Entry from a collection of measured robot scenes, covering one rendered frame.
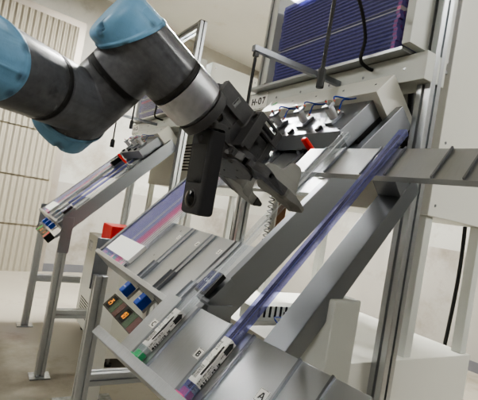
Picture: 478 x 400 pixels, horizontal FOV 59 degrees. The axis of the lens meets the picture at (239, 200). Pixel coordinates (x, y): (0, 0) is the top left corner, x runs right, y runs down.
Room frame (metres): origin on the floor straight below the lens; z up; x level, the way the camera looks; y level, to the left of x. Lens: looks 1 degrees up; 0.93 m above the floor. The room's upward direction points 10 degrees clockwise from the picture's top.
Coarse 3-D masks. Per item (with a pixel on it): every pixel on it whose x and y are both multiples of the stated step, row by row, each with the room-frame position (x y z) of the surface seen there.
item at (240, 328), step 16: (384, 160) 0.63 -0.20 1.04; (368, 176) 0.60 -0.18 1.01; (352, 192) 0.59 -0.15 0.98; (336, 208) 0.58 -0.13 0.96; (320, 224) 0.57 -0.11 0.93; (320, 240) 0.55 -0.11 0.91; (304, 256) 0.53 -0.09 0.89; (288, 272) 0.52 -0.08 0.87; (272, 288) 0.51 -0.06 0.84; (256, 304) 0.50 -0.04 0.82; (240, 320) 0.49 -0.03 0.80; (240, 336) 0.48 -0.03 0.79; (192, 384) 0.45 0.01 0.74
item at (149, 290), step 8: (104, 256) 1.23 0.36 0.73; (112, 264) 1.18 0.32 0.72; (120, 264) 1.12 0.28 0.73; (120, 272) 1.16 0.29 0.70; (128, 272) 1.05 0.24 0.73; (128, 280) 1.15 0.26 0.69; (136, 280) 0.98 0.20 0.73; (144, 280) 0.96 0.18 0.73; (144, 288) 0.96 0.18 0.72; (152, 288) 0.91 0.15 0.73; (152, 296) 0.93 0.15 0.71; (160, 296) 0.86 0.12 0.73
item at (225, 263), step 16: (336, 144) 0.72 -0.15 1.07; (320, 160) 0.70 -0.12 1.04; (304, 176) 0.69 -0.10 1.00; (272, 208) 0.65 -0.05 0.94; (256, 224) 0.64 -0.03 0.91; (240, 240) 0.62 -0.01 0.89; (224, 256) 0.61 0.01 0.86; (224, 272) 0.60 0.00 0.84; (208, 288) 0.58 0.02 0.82; (192, 304) 0.57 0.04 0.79; (144, 352) 0.53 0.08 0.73
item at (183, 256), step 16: (176, 224) 1.20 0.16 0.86; (160, 240) 1.16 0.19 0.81; (176, 240) 1.11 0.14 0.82; (192, 240) 1.05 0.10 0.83; (208, 240) 1.01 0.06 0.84; (224, 240) 0.96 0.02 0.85; (144, 256) 1.14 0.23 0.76; (160, 256) 1.07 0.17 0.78; (176, 256) 1.03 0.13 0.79; (192, 256) 0.98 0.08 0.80; (208, 256) 0.94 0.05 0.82; (240, 256) 0.87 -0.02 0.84; (144, 272) 1.05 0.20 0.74; (160, 272) 1.00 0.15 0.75; (176, 272) 0.95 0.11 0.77; (192, 272) 0.92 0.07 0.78; (208, 272) 0.88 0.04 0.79; (160, 288) 0.94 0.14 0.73; (176, 288) 0.90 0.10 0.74; (192, 288) 0.85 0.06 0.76
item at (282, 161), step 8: (352, 144) 1.01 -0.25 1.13; (288, 152) 1.19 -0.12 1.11; (296, 152) 1.16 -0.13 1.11; (264, 160) 1.24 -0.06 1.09; (272, 160) 1.20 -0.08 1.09; (280, 160) 1.18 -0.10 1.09; (288, 160) 1.15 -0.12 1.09; (296, 160) 1.12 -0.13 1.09; (224, 184) 1.26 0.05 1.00; (256, 184) 1.13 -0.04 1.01; (312, 184) 0.96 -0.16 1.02; (304, 192) 0.95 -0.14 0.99
